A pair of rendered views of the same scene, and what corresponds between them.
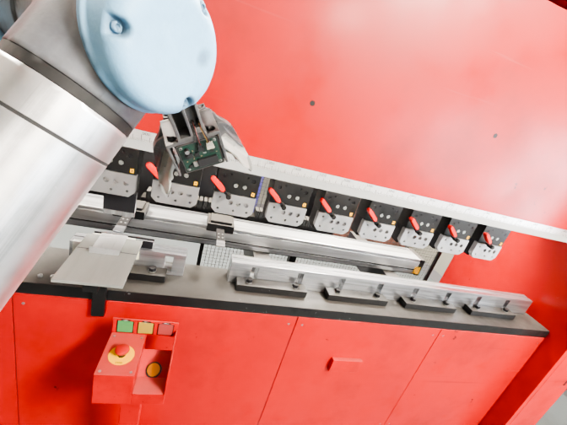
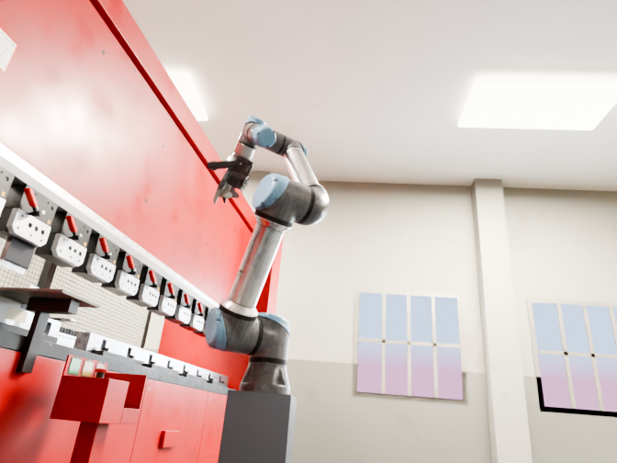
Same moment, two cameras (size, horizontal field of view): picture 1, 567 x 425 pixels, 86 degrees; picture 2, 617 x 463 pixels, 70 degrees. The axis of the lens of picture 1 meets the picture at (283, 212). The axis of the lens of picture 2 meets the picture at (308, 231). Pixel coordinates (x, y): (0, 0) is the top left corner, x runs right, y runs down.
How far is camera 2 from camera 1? 169 cm
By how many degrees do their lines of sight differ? 74
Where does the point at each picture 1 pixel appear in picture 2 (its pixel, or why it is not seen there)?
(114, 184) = (34, 231)
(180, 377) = not seen: outside the picture
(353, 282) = (156, 357)
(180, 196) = (74, 254)
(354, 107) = (161, 209)
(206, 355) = not seen: hidden behind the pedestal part
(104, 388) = (111, 399)
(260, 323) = not seen: hidden behind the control
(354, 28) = (162, 163)
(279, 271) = (117, 344)
